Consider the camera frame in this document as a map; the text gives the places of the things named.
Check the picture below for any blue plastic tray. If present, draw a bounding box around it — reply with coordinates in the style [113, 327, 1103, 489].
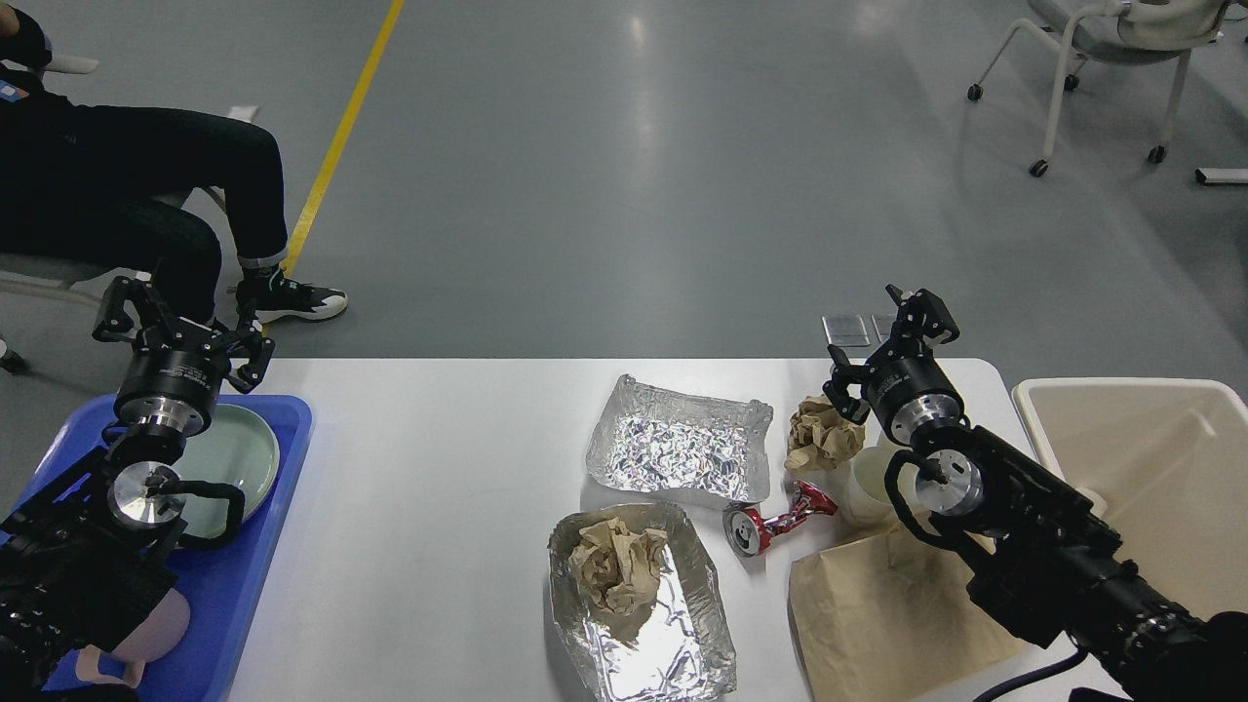
[2, 395, 314, 701]

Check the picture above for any brown paper bag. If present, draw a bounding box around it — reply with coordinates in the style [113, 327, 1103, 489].
[787, 528, 1025, 701]

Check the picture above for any grey office chair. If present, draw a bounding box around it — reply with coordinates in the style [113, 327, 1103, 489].
[966, 1, 1231, 177]

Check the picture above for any seated person in black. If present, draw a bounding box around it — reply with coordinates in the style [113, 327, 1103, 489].
[1, 5, 348, 325]

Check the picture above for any white floor tile marker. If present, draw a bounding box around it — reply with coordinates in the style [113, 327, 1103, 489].
[226, 105, 260, 124]

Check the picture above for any crumpled brown paper in tray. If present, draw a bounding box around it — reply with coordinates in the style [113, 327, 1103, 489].
[569, 517, 669, 645]

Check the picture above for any pink mug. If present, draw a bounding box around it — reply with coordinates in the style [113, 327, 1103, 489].
[74, 588, 191, 690]

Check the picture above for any white cup in bin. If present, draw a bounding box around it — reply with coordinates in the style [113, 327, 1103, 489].
[1075, 486, 1109, 518]

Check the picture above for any crushed red soda can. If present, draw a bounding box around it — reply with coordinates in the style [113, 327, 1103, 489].
[721, 480, 839, 557]

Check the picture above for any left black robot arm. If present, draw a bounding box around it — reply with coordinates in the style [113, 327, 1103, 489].
[1, 276, 275, 701]

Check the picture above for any empty foil tray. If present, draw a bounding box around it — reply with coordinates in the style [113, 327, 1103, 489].
[585, 373, 774, 505]

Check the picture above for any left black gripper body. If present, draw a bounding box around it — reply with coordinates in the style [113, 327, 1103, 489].
[115, 345, 231, 435]

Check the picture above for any white paper cup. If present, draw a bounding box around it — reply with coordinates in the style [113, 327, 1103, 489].
[837, 433, 900, 530]

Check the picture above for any crumpled brown paper ball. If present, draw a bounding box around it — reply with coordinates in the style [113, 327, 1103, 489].
[784, 396, 866, 473]

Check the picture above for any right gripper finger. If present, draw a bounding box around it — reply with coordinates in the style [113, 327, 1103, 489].
[885, 285, 958, 363]
[824, 346, 874, 425]

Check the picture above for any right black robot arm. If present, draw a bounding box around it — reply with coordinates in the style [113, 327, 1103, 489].
[822, 285, 1247, 701]

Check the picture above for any beige plastic bin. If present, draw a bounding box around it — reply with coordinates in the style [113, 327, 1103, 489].
[1013, 377, 1247, 618]

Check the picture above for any mint green plate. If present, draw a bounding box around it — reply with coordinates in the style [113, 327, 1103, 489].
[173, 403, 281, 522]

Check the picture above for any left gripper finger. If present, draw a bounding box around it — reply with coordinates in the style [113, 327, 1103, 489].
[94, 276, 201, 352]
[200, 310, 276, 393]

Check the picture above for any foil tray with paper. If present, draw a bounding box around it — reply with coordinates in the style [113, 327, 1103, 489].
[548, 502, 738, 701]

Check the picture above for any metal floor plate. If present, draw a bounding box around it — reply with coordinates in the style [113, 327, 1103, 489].
[822, 314, 896, 349]

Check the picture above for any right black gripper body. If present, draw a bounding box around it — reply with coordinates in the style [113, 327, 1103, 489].
[857, 357, 963, 440]

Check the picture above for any white bar on floor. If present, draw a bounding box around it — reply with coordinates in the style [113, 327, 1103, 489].
[1194, 166, 1248, 187]

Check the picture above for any left white chair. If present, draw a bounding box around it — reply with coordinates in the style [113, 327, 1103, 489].
[0, 54, 230, 376]

